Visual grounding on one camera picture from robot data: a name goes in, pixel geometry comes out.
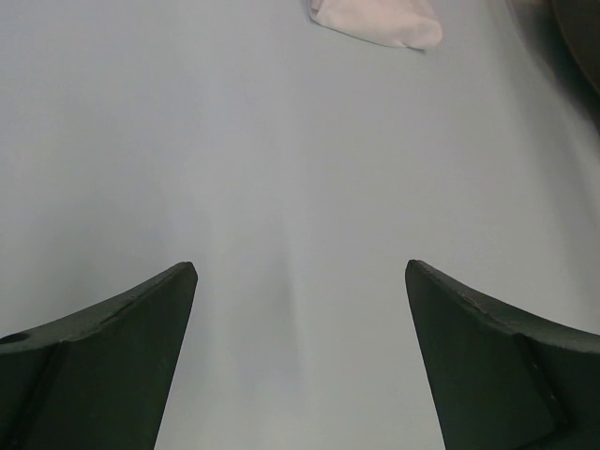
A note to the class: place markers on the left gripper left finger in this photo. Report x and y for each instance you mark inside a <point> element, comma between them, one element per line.
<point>98,378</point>

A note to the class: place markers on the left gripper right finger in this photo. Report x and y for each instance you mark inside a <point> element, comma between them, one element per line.
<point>501,377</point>

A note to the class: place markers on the white tank top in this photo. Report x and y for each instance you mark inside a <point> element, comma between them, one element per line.
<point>391,23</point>

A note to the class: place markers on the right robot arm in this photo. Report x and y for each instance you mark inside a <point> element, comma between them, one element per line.
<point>562,38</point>

